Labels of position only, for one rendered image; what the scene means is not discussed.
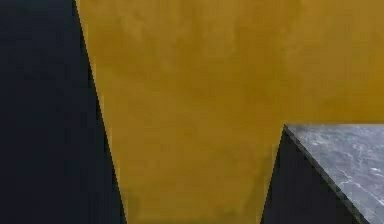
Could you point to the tall black cupboard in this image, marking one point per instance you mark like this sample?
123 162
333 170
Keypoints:
46 116

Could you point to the black cabinet with marble top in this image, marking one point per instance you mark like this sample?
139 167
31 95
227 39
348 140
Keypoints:
326 173

